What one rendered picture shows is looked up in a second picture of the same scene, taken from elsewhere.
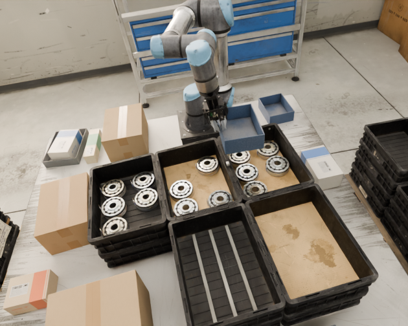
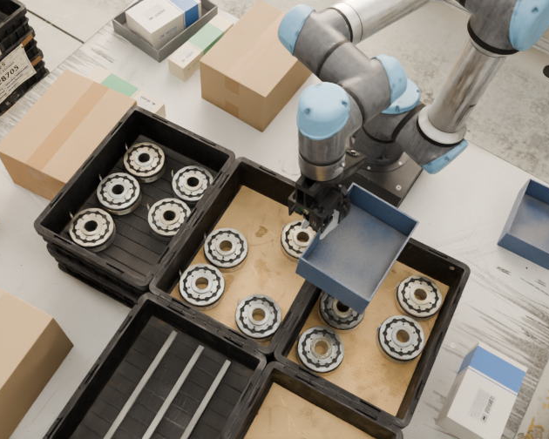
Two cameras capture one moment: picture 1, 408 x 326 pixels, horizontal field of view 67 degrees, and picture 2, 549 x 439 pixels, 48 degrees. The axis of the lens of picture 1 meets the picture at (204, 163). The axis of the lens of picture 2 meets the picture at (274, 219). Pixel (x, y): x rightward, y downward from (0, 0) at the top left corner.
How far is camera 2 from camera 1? 53 cm
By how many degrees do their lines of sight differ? 23
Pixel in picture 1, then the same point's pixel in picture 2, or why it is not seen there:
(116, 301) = not seen: outside the picture
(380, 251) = not seen: outside the picture
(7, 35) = not seen: outside the picture
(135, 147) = (247, 107)
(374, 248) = not seen: outside the picture
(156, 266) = (112, 320)
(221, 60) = (462, 91)
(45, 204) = (45, 108)
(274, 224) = (292, 423)
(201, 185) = (262, 264)
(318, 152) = (504, 373)
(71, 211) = (64, 151)
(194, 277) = (119, 392)
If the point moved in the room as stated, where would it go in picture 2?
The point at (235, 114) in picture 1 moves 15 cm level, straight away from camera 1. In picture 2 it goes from (383, 214) to (429, 171)
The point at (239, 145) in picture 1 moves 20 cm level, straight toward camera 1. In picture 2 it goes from (322, 280) to (244, 354)
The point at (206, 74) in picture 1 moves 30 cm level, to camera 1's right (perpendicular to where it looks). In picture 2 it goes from (311, 154) to (490, 263)
